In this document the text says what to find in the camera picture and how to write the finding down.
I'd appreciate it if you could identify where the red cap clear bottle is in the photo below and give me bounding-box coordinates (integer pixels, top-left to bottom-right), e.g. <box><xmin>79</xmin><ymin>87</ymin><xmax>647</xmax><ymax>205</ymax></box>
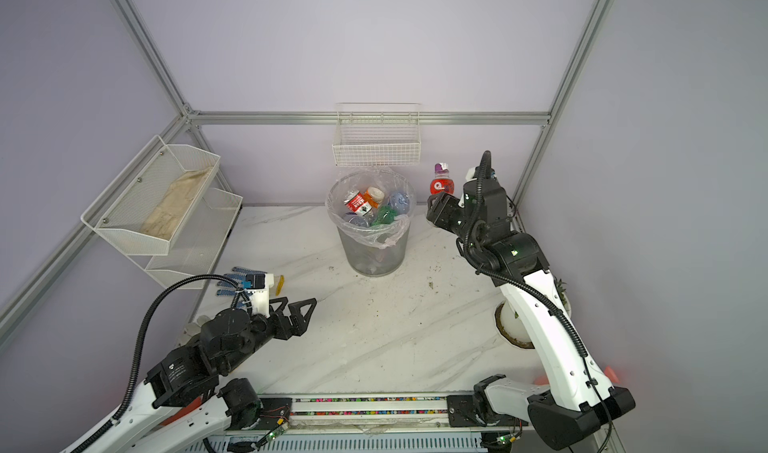
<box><xmin>344</xmin><ymin>191</ymin><xmax>373</xmax><ymax>216</ymax></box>

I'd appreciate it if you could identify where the yellow cap orange bottle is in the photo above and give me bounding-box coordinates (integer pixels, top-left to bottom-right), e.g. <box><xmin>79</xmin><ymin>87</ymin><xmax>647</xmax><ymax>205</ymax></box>
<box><xmin>363</xmin><ymin>186</ymin><xmax>386</xmax><ymax>209</ymax></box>

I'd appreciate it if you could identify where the white knit glove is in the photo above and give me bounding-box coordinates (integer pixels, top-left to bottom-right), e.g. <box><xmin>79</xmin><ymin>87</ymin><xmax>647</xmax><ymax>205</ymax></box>
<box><xmin>176</xmin><ymin>315</ymin><xmax>210</xmax><ymax>346</ymax></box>

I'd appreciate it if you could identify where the aluminium frame post right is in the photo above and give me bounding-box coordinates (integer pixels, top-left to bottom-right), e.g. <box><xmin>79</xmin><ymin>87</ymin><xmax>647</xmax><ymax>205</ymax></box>
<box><xmin>512</xmin><ymin>0</ymin><xmax>615</xmax><ymax>206</ymax></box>

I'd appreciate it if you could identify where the pink watering can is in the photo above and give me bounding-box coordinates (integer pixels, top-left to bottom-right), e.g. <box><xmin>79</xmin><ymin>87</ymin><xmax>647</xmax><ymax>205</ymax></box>
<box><xmin>533</xmin><ymin>367</ymin><xmax>620</xmax><ymax>386</ymax></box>

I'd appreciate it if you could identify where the green crushed plastic bottle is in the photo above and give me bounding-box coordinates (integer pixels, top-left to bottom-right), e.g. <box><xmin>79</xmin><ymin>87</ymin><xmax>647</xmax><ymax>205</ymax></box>
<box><xmin>372</xmin><ymin>205</ymin><xmax>399</xmax><ymax>226</ymax></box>

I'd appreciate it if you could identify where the orange rubber glove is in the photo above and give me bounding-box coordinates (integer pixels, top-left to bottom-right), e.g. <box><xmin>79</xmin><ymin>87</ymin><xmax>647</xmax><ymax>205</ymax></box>
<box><xmin>160</xmin><ymin>396</ymin><xmax>203</xmax><ymax>427</ymax></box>

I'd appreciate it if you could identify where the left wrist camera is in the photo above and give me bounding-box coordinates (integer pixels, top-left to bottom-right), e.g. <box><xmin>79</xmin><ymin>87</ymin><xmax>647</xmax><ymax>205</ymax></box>
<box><xmin>242</xmin><ymin>272</ymin><xmax>275</xmax><ymax>317</ymax></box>

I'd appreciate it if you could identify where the white mesh wall shelf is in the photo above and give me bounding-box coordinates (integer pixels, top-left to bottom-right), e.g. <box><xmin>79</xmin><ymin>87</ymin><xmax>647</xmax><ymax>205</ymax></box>
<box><xmin>81</xmin><ymin>136</ymin><xmax>243</xmax><ymax>287</ymax></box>

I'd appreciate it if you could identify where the beige cloth in shelf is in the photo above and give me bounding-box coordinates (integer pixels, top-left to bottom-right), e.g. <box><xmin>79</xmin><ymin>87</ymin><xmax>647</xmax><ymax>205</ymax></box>
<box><xmin>140</xmin><ymin>167</ymin><xmax>212</xmax><ymax>240</ymax></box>

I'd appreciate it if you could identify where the white wire wall basket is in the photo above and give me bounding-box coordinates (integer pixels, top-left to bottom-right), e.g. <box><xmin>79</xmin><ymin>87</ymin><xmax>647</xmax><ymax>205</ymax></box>
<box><xmin>332</xmin><ymin>102</ymin><xmax>422</xmax><ymax>168</ymax></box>

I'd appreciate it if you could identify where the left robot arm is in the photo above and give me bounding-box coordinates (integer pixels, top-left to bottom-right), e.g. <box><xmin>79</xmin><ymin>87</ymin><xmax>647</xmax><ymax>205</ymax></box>
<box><xmin>67</xmin><ymin>273</ymin><xmax>317</xmax><ymax>452</ymax></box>

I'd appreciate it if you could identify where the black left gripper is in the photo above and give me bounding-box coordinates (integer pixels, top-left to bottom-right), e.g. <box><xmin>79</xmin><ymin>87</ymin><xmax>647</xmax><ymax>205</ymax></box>
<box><xmin>222</xmin><ymin>297</ymin><xmax>316</xmax><ymax>374</ymax></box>

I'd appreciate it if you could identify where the potted green plant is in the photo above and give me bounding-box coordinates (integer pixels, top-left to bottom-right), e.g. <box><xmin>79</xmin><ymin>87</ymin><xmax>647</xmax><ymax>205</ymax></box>
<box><xmin>494</xmin><ymin>277</ymin><xmax>572</xmax><ymax>350</ymax></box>

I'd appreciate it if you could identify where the aluminium rail with beads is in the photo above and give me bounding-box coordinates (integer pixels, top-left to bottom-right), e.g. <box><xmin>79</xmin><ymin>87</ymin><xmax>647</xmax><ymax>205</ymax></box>
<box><xmin>203</xmin><ymin>392</ymin><xmax>541</xmax><ymax>436</ymax></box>

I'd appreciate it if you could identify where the horizontal aluminium frame bar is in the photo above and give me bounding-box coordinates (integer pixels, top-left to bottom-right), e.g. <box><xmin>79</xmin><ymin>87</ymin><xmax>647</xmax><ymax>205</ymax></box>
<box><xmin>187</xmin><ymin>111</ymin><xmax>551</xmax><ymax>126</ymax></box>

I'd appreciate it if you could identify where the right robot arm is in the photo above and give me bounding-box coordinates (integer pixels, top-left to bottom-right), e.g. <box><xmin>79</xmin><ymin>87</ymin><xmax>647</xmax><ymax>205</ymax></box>
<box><xmin>426</xmin><ymin>151</ymin><xmax>636</xmax><ymax>452</ymax></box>

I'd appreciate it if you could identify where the blue dotted work glove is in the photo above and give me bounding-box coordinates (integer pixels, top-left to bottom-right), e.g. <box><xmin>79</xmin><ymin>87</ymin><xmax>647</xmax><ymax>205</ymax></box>
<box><xmin>216</xmin><ymin>266</ymin><xmax>285</xmax><ymax>297</ymax></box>

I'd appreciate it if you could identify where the grey mesh waste bin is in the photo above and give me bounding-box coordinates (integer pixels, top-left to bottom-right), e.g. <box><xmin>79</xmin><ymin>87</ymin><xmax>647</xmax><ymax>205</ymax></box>
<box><xmin>326</xmin><ymin>170</ymin><xmax>416</xmax><ymax>278</ymax></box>

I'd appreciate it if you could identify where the red label purple cap bottle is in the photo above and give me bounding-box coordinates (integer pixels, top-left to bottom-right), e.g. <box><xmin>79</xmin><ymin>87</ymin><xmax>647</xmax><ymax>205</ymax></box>
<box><xmin>429</xmin><ymin>163</ymin><xmax>455</xmax><ymax>195</ymax></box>

